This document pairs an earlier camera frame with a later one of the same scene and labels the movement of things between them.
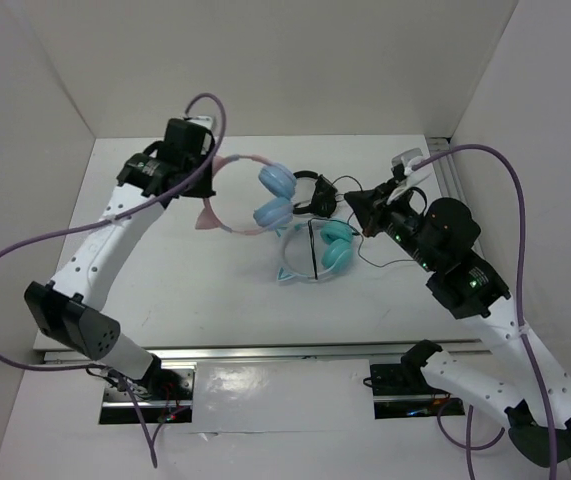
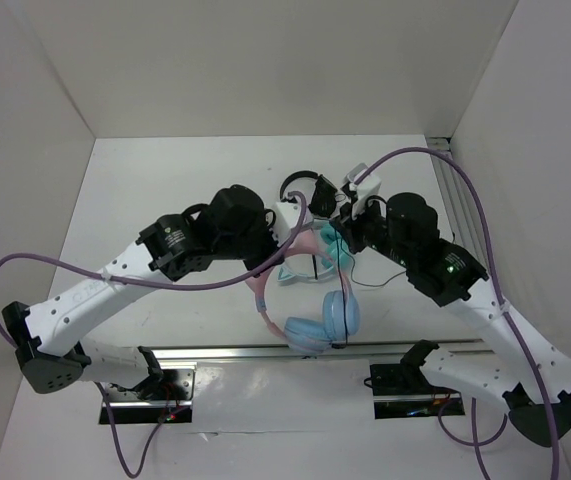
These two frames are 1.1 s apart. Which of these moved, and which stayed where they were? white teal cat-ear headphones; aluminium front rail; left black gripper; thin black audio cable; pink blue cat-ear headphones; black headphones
Moved: thin black audio cable; pink blue cat-ear headphones; left black gripper
Stayed: aluminium front rail; white teal cat-ear headphones; black headphones
